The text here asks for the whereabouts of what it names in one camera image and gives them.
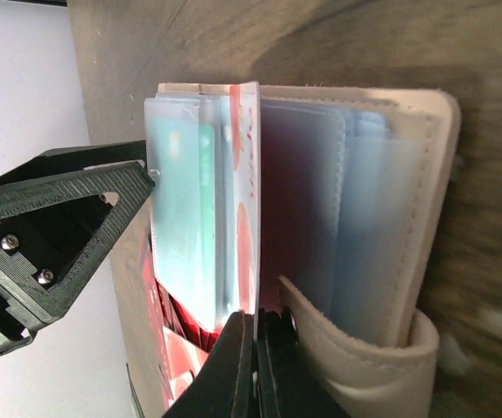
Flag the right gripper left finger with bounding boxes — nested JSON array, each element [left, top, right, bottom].
[[164, 312, 254, 418]]

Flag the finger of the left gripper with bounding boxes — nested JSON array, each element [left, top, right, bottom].
[[0, 141, 155, 356]]

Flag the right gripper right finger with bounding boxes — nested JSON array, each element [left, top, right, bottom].
[[255, 309, 349, 417]]

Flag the beige leather card holder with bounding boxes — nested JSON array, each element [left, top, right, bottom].
[[144, 80, 463, 418]]

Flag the white red card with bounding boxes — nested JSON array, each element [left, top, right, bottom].
[[229, 81, 261, 316]]

